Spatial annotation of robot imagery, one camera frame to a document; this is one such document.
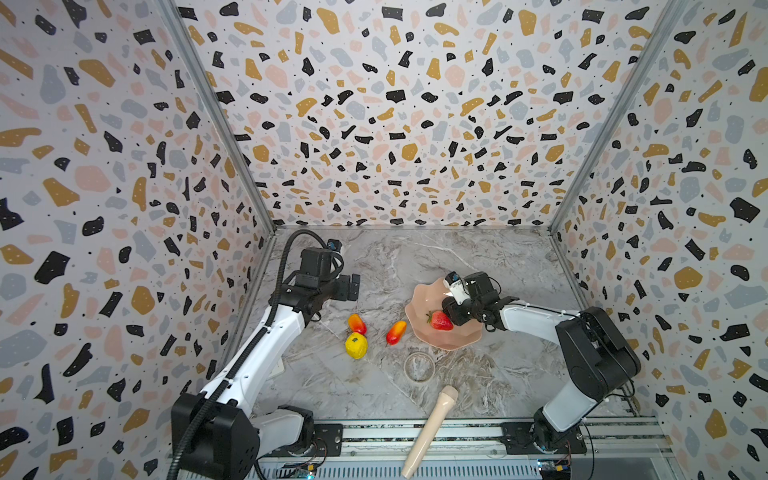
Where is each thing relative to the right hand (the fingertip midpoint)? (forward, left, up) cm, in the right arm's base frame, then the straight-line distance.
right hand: (446, 301), depth 94 cm
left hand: (-2, +30, +17) cm, 34 cm away
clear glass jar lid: (-19, +9, -5) cm, 22 cm away
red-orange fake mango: (-8, +28, -1) cm, 29 cm away
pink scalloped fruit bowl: (+3, +6, -4) cm, 7 cm away
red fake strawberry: (-6, +3, -2) cm, 7 cm away
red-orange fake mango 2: (-10, +16, -2) cm, 19 cm away
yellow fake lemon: (-15, +27, 0) cm, 31 cm away
